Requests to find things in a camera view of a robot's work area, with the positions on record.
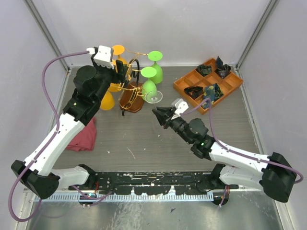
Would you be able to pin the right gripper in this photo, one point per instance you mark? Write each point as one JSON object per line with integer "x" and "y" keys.
{"x": 162, "y": 114}

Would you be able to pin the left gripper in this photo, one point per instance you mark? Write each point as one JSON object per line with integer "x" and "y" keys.
{"x": 120, "y": 76}

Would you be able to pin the orange goblet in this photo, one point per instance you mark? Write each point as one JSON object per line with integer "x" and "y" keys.
{"x": 107, "y": 102}
{"x": 114, "y": 87}
{"x": 118, "y": 50}

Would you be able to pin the clear wine glass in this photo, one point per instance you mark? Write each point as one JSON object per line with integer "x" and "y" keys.
{"x": 153, "y": 97}

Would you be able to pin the green goblet front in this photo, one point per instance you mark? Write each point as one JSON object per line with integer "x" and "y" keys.
{"x": 149, "y": 85}

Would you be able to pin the green goblet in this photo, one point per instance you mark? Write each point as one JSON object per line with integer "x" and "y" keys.
{"x": 149, "y": 85}
{"x": 156, "y": 56}

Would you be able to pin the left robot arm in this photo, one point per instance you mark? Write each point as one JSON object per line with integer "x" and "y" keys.
{"x": 36, "y": 172}

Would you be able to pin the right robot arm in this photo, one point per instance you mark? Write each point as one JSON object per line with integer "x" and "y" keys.
{"x": 271, "y": 174}

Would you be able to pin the gold wine glass rack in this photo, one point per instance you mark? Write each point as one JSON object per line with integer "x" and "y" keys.
{"x": 131, "y": 90}

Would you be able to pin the black orange folded tie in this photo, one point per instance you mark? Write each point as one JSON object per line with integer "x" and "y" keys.
{"x": 194, "y": 91}

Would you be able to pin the blue floral folded tie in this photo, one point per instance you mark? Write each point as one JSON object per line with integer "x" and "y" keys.
{"x": 213, "y": 92}

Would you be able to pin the dark green folded tie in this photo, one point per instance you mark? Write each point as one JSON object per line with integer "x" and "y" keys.
{"x": 204, "y": 70}

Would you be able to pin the wooden compartment tray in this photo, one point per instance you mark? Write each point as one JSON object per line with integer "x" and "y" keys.
{"x": 227, "y": 85}

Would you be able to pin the red cloth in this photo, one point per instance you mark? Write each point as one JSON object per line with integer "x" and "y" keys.
{"x": 85, "y": 139}

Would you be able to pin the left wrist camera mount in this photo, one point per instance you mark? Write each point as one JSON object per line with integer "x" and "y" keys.
{"x": 103, "y": 57}

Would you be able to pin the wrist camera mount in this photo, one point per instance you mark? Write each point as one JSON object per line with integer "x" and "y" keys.
{"x": 180, "y": 107}
{"x": 103, "y": 57}

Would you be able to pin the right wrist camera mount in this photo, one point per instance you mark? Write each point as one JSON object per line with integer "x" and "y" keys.
{"x": 180, "y": 107}

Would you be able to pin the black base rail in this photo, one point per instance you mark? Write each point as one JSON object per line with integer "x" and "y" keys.
{"x": 153, "y": 183}

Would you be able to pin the grey cable duct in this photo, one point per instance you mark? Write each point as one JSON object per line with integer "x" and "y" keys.
{"x": 172, "y": 197}

